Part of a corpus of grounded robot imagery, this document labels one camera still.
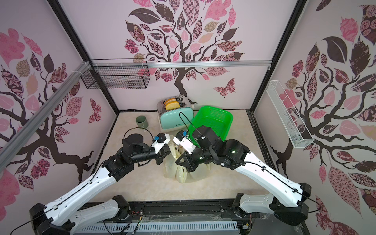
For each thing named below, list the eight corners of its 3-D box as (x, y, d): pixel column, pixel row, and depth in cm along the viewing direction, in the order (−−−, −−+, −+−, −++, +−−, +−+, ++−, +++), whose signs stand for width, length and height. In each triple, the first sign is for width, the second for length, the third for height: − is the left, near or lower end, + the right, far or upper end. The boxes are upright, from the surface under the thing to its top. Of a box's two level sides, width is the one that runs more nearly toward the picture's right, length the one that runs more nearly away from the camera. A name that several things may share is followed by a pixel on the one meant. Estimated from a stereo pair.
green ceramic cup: (137, 129, 110) (134, 123, 105) (139, 121, 115) (137, 115, 110) (147, 129, 110) (144, 123, 105) (149, 121, 115) (147, 115, 110)
